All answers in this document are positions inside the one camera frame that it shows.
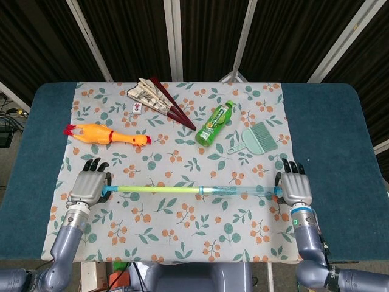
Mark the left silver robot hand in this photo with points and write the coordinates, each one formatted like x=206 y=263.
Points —
x=88 y=185

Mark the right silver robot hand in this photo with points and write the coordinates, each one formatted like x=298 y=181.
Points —
x=296 y=188

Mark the blue green water gun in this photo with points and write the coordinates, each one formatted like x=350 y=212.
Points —
x=170 y=189

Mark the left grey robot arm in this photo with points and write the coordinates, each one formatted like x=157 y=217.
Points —
x=68 y=237

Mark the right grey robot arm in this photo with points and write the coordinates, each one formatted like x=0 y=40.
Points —
x=307 y=240

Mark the mint green hand brush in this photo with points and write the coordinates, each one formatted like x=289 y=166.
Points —
x=253 y=141

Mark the yellow rubber chicken toy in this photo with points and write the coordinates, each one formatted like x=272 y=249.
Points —
x=100 y=135

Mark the blue felt table cover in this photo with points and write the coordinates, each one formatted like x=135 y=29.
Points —
x=334 y=137

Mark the white table leg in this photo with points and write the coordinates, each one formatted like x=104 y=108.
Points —
x=89 y=276

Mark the white mahjong tile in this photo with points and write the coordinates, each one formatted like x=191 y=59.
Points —
x=137 y=108

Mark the floral print tablecloth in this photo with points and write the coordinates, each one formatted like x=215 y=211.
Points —
x=170 y=231

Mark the green drink bottle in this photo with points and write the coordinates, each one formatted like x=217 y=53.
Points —
x=212 y=124

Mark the folding paper fan maroon ribs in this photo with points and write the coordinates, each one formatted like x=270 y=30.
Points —
x=152 y=97

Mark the grey robot torso base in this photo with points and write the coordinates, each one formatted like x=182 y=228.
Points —
x=197 y=278

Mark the white partition frame post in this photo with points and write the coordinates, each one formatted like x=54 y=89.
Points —
x=174 y=39
x=90 y=39
x=342 y=41
x=245 y=30

